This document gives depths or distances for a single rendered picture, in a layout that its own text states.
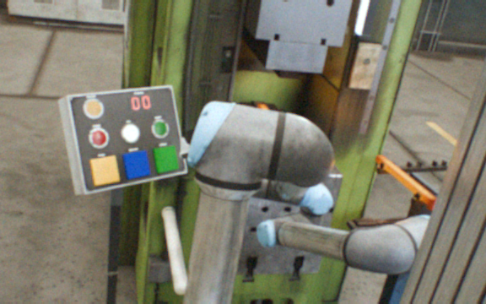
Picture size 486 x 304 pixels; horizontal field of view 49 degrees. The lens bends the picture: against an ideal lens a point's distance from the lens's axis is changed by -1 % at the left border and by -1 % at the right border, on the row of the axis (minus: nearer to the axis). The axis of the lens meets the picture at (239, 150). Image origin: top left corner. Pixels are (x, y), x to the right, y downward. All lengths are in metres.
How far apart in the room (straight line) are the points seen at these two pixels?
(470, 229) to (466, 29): 8.89
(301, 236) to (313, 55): 0.64
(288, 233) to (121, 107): 0.61
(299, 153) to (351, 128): 1.28
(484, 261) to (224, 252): 0.47
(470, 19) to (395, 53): 7.38
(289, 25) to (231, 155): 0.95
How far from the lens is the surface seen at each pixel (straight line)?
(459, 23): 9.35
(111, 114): 1.59
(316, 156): 0.87
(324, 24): 1.78
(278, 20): 1.73
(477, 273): 0.59
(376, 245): 1.30
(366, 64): 2.03
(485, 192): 0.59
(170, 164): 1.65
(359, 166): 2.24
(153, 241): 2.18
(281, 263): 2.10
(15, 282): 2.76
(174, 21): 1.81
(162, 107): 1.67
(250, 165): 0.86
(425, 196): 1.84
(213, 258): 0.92
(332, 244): 1.38
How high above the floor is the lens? 1.76
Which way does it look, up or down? 25 degrees down
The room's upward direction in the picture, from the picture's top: 9 degrees clockwise
